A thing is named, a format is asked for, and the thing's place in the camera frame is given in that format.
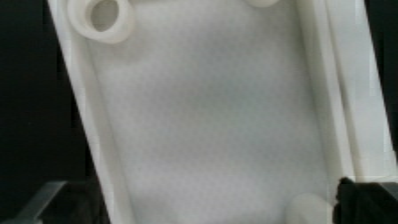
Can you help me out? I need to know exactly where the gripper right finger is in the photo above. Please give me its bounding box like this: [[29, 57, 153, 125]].
[[335, 177, 398, 224]]

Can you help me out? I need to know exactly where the white desk top tray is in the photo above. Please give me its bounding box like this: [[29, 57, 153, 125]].
[[48, 0, 398, 224]]

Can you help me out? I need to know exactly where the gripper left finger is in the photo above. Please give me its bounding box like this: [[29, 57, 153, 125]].
[[11, 180, 111, 224]]

